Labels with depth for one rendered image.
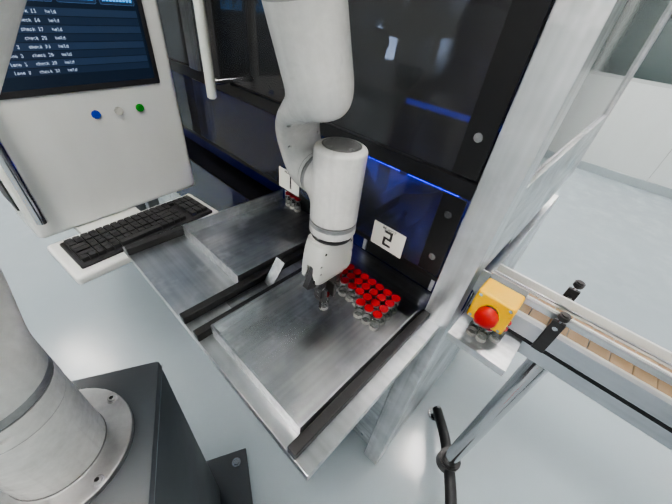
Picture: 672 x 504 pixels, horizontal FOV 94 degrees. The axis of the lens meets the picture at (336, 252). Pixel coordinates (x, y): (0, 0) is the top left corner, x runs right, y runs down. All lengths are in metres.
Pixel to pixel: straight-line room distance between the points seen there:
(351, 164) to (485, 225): 0.26
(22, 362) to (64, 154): 0.76
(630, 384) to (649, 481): 1.27
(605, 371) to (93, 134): 1.36
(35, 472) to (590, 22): 0.84
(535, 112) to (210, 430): 1.49
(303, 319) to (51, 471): 0.42
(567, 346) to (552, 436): 1.12
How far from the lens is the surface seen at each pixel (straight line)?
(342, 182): 0.48
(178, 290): 0.80
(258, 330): 0.68
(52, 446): 0.57
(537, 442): 1.84
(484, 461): 1.68
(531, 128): 0.54
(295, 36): 0.39
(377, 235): 0.72
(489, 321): 0.64
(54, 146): 1.15
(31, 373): 0.49
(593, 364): 0.82
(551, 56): 0.53
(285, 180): 0.91
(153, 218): 1.15
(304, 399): 0.60
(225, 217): 0.99
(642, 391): 0.84
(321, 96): 0.41
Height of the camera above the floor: 1.43
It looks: 39 degrees down
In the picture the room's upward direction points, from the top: 7 degrees clockwise
